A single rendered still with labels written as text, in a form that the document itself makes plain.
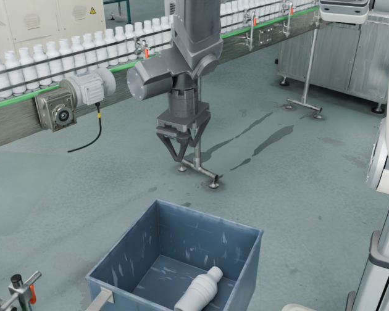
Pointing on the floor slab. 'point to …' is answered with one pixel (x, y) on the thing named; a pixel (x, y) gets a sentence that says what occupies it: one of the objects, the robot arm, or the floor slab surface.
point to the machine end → (346, 57)
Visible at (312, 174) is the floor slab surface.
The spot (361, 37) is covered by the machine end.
